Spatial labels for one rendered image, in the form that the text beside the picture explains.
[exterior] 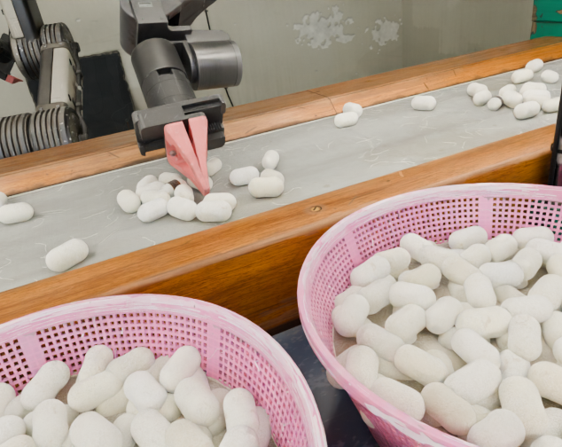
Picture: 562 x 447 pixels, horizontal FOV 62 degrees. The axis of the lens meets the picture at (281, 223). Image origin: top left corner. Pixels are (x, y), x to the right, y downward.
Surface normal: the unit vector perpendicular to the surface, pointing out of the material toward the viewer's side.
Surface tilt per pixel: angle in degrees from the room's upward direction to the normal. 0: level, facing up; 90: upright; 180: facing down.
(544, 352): 0
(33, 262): 0
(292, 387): 75
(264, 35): 90
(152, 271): 0
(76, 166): 45
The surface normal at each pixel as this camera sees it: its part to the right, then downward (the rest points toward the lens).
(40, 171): 0.19, -0.36
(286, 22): 0.37, 0.39
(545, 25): -0.91, 0.26
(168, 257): -0.13, -0.88
